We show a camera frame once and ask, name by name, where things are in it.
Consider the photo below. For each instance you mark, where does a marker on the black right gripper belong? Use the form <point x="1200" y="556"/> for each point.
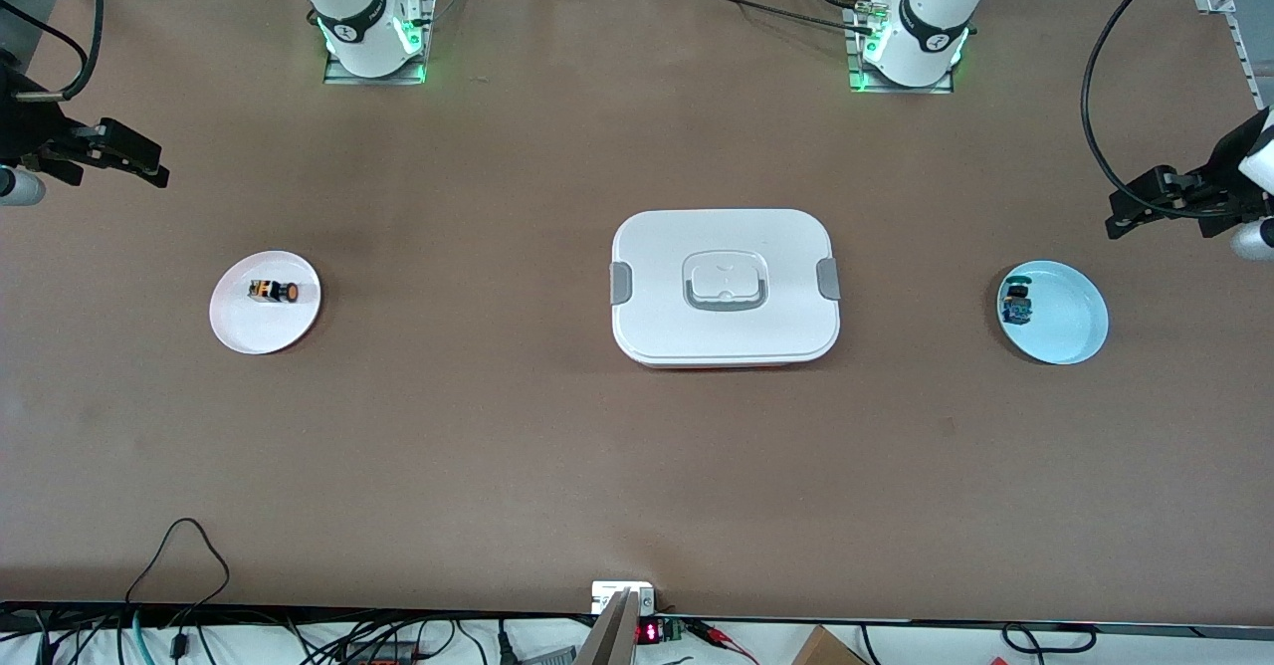
<point x="28" y="129"/>

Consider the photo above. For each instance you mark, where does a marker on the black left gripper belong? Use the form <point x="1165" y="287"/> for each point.
<point x="1223" y="180"/>

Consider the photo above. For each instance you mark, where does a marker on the orange push button switch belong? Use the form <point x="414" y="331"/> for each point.
<point x="274" y="292"/>

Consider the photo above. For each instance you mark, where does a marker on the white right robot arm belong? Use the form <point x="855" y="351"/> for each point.
<point x="363" y="28"/>

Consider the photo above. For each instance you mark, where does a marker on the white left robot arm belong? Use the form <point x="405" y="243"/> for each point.
<point x="926" y="38"/>

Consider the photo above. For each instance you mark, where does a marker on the white lidded lunch box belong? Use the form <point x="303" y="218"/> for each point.
<point x="725" y="247"/>

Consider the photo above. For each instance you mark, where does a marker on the brown cardboard box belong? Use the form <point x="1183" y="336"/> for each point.
<point x="826" y="648"/>

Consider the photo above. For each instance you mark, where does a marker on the light blue round plate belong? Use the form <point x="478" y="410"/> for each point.
<point x="1070" y="317"/>

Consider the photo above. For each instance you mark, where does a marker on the pale pink round plate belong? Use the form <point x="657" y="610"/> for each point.
<point x="259" y="327"/>

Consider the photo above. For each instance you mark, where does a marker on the red clip test leads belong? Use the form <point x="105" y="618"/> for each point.
<point x="722" y="635"/>

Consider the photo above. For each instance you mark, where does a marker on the red digit display module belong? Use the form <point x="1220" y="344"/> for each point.
<point x="649" y="632"/>

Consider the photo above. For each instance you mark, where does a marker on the slotted aluminium frame rail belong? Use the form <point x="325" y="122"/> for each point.
<point x="1239" y="38"/>

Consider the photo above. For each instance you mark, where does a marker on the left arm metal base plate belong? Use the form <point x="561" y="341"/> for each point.
<point x="896" y="89"/>

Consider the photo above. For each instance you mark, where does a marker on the white post mounting bracket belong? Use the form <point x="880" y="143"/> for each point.
<point x="607" y="593"/>

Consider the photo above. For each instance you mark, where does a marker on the aluminium camera post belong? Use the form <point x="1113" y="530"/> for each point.
<point x="612" y="635"/>

